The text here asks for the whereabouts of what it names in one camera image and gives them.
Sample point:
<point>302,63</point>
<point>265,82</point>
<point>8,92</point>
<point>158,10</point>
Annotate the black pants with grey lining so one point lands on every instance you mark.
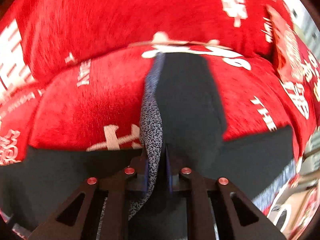
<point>181,108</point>

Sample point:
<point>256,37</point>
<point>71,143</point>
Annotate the red wedding quilt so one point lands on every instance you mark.
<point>96,105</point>
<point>40,38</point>

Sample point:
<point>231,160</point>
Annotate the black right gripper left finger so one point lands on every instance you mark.
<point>99,208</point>

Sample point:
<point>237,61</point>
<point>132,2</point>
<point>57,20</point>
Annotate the red wedding quilt rear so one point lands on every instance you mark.
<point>40,38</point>

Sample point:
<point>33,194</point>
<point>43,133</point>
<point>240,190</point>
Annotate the red pillow with gold print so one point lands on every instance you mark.
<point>294,62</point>

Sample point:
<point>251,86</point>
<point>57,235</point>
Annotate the red wedding quilt front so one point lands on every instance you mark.
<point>96,105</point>

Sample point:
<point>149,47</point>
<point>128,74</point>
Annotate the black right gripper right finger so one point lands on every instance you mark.
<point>216,208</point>

